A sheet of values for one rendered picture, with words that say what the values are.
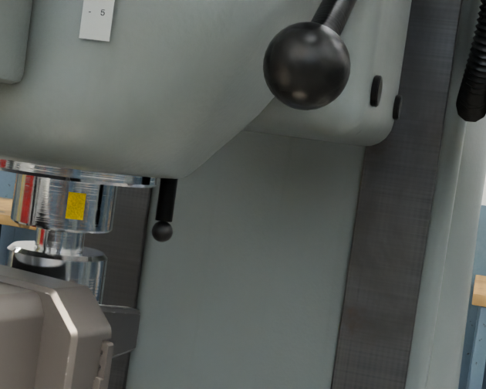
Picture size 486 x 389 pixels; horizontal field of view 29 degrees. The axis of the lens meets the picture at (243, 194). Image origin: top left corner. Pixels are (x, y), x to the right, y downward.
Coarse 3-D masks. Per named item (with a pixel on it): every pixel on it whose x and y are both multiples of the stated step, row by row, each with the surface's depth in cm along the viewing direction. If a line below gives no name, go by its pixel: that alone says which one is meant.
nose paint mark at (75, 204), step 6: (72, 192) 43; (72, 198) 43; (78, 198) 43; (84, 198) 43; (72, 204) 43; (78, 204) 43; (84, 204) 43; (66, 210) 43; (72, 210) 43; (78, 210) 43; (66, 216) 43; (72, 216) 43; (78, 216) 43
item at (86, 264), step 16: (16, 256) 43; (32, 256) 43; (48, 256) 43; (64, 256) 43; (80, 256) 43; (96, 256) 44; (48, 272) 43; (64, 272) 43; (80, 272) 43; (96, 272) 44
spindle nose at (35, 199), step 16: (16, 176) 44; (32, 176) 43; (16, 192) 44; (32, 192) 43; (48, 192) 43; (64, 192) 43; (80, 192) 43; (96, 192) 43; (112, 192) 44; (16, 208) 44; (32, 208) 43; (48, 208) 43; (64, 208) 43; (96, 208) 43; (112, 208) 45; (32, 224) 43; (48, 224) 43; (64, 224) 43; (80, 224) 43; (96, 224) 44; (112, 224) 45
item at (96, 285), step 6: (78, 282) 43; (84, 282) 44; (90, 282) 44; (96, 282) 44; (102, 282) 45; (90, 288) 44; (96, 288) 44; (102, 288) 45; (96, 294) 44; (102, 294) 45; (96, 300) 44; (102, 300) 45
